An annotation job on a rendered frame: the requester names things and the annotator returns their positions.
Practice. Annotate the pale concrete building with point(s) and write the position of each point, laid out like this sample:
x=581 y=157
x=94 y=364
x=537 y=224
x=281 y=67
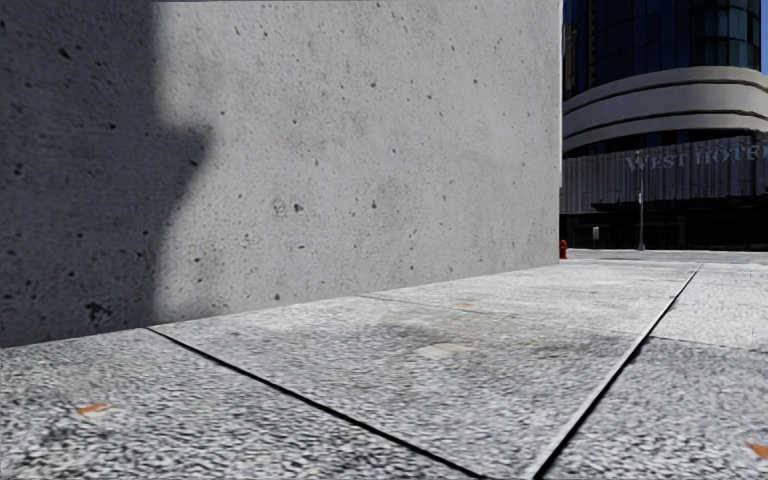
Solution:
x=336 y=150

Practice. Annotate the grey street lamp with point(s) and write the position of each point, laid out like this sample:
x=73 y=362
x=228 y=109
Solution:
x=641 y=210

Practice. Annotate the glass tower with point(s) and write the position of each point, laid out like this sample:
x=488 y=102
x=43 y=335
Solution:
x=666 y=102

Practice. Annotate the red fire hydrant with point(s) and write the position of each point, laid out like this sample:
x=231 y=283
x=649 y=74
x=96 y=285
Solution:
x=563 y=249

